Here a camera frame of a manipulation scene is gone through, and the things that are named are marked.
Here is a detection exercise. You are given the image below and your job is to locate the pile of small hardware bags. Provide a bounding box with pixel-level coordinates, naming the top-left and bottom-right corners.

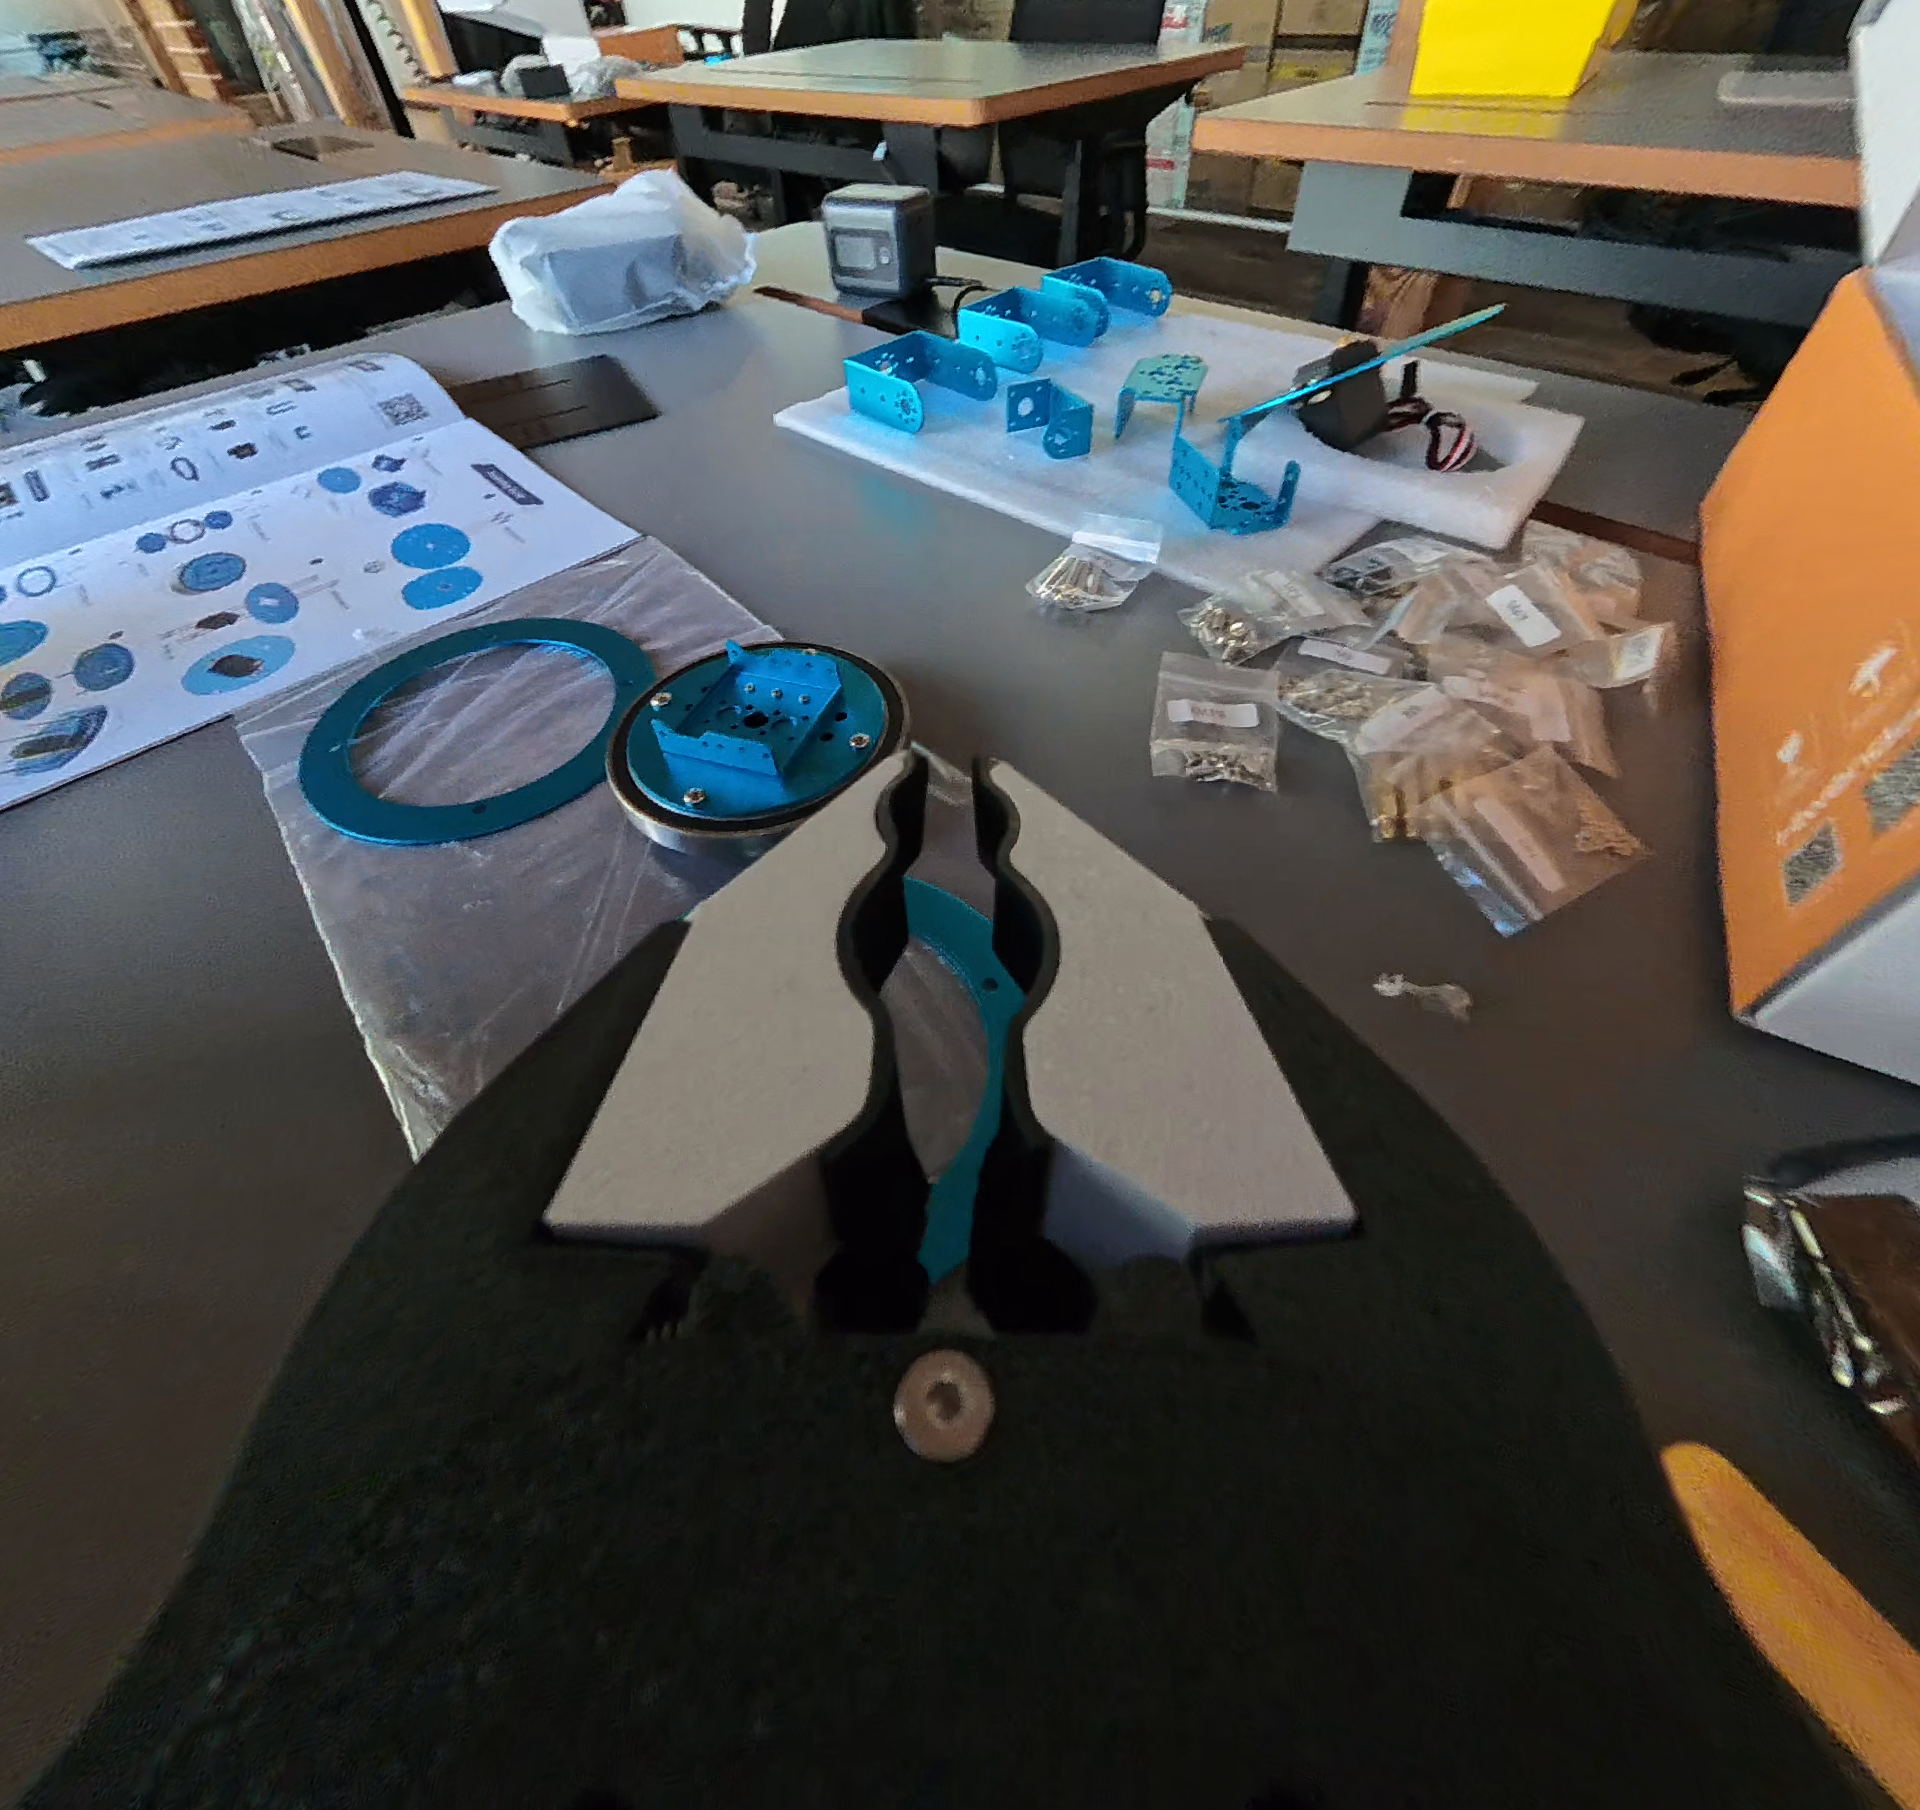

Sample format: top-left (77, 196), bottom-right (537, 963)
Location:
top-left (1023, 513), bottom-right (1680, 939)

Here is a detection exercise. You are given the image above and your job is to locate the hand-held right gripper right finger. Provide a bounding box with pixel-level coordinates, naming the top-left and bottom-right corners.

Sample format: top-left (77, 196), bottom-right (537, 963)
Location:
top-left (965, 756), bottom-right (1362, 1333)

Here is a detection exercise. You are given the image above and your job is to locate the small grey camera device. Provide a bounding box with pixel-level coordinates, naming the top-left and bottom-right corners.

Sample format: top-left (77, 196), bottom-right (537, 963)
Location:
top-left (821, 184), bottom-right (935, 301)

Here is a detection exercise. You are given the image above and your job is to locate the office desk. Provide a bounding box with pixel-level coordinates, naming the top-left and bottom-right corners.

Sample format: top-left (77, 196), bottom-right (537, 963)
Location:
top-left (0, 77), bottom-right (260, 167)
top-left (1187, 53), bottom-right (1865, 331)
top-left (0, 122), bottom-right (617, 358)
top-left (613, 37), bottom-right (1250, 235)

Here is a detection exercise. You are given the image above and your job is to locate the clear plastic bag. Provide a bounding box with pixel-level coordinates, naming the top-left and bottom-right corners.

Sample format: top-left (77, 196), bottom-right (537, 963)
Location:
top-left (234, 550), bottom-right (939, 1168)

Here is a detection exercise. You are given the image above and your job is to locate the black desk cable cover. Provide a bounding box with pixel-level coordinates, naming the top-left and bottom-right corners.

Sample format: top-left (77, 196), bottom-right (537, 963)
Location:
top-left (449, 354), bottom-right (662, 451)

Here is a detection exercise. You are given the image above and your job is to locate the open printed instruction manual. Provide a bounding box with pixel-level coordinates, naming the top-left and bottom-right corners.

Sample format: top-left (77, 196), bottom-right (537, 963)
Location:
top-left (0, 352), bottom-right (643, 811)

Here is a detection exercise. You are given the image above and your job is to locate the long printed paper sheet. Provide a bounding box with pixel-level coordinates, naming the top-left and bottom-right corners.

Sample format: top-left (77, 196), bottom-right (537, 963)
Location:
top-left (25, 173), bottom-right (498, 270)

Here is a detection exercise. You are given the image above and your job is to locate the blue metal ring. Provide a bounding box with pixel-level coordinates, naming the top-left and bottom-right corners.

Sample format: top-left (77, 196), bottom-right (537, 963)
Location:
top-left (296, 616), bottom-right (658, 848)
top-left (895, 876), bottom-right (1034, 1284)

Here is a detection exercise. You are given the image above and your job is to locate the white cardboard box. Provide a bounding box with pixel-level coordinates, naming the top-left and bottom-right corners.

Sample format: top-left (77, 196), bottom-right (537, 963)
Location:
top-left (1847, 0), bottom-right (1920, 269)

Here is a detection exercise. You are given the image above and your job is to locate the orange cardboard box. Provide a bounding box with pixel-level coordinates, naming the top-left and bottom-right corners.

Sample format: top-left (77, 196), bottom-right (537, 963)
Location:
top-left (1698, 264), bottom-right (1920, 1089)

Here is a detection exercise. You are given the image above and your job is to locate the small blue U bracket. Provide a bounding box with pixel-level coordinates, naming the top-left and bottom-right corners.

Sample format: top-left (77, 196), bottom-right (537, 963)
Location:
top-left (1002, 375), bottom-right (1097, 467)

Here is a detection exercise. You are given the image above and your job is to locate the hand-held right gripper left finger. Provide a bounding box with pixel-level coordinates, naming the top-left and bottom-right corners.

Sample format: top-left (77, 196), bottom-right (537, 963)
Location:
top-left (540, 744), bottom-right (935, 1337)

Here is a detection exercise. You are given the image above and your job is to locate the yellow plastic bin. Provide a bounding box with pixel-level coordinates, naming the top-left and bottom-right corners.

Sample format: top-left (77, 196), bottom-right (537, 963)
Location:
top-left (1405, 0), bottom-right (1650, 103)

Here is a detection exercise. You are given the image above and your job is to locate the blue perforated flat bracket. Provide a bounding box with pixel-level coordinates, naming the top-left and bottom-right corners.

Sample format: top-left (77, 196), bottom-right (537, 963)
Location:
top-left (1112, 350), bottom-right (1206, 443)

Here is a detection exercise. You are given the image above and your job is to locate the long blue U bracket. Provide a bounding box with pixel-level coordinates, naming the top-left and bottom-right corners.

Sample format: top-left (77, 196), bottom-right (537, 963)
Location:
top-left (841, 331), bottom-right (1002, 443)
top-left (955, 286), bottom-right (1116, 376)
top-left (1042, 256), bottom-right (1175, 331)

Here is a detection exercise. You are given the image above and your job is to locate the orange handled screwdriver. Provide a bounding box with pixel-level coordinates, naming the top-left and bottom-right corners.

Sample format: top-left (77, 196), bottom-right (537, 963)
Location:
top-left (1661, 1442), bottom-right (1920, 1810)

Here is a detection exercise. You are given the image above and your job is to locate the blue box servo bracket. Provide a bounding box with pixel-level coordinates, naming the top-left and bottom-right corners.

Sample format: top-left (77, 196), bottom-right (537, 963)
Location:
top-left (1166, 418), bottom-right (1304, 540)

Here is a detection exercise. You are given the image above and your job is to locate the silver antistatic bag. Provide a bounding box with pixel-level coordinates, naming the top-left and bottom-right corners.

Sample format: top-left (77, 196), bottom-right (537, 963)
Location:
top-left (1740, 1143), bottom-right (1920, 1422)

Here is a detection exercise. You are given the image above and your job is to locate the steel bearing with blue bracket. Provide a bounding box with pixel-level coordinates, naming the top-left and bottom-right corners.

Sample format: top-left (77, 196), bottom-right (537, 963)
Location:
top-left (605, 636), bottom-right (911, 853)

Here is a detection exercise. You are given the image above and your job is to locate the grey desk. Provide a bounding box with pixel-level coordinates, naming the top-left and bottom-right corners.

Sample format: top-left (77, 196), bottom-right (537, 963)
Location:
top-left (0, 221), bottom-right (1920, 1810)

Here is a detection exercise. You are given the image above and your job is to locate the white plastic wrapped block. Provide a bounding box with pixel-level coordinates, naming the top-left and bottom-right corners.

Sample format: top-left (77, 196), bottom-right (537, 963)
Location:
top-left (489, 171), bottom-right (755, 334)

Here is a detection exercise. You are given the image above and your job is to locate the blue round plate with servo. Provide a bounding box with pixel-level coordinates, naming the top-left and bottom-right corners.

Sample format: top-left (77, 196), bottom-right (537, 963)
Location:
top-left (1226, 303), bottom-right (1510, 480)

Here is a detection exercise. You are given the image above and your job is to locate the white foam sheet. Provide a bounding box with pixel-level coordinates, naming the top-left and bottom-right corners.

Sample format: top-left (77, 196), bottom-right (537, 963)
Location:
top-left (774, 295), bottom-right (1587, 599)

